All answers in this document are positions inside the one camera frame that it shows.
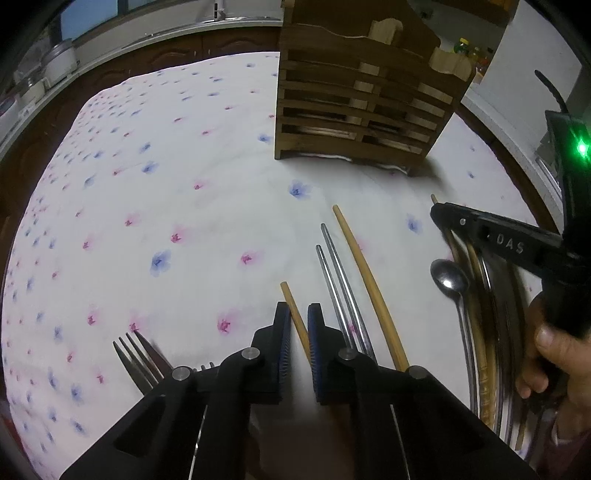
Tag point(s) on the white floral tablecloth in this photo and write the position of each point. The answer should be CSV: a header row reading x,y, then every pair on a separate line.
x,y
164,211

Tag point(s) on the wooden utensil holder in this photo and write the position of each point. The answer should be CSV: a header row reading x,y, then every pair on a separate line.
x,y
364,81

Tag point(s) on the left metal fork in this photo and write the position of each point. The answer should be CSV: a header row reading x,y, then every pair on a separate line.
x,y
139,368

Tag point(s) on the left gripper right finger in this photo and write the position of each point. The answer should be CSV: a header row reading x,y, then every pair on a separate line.
x,y
404,425

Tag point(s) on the long bamboo chopstick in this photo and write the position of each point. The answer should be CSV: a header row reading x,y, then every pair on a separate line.
x,y
384,316

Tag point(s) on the metal chopstick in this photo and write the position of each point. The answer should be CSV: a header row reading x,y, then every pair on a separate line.
x,y
356,326
336,301

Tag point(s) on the metal fork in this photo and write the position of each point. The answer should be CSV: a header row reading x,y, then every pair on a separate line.
x,y
161,364
139,368

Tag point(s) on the green yellow oil bottle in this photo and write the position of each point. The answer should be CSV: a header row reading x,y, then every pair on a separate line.
x,y
480,58

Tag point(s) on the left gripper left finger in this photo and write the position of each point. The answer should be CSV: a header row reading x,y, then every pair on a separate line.
x,y
194,424

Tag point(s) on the right metal fork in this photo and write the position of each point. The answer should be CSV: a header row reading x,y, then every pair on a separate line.
x,y
161,364

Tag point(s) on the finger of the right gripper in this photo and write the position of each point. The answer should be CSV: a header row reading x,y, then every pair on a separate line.
x,y
525,245

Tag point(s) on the silver pot cooker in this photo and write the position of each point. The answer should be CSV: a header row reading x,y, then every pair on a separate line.
x,y
58,63

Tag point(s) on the person's right hand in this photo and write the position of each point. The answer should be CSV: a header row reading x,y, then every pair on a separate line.
x,y
571,356

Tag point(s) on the short bamboo chopstick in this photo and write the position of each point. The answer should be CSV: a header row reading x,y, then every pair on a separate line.
x,y
298,321

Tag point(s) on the metal spoon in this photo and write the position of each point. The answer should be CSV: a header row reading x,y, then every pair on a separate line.
x,y
454,283

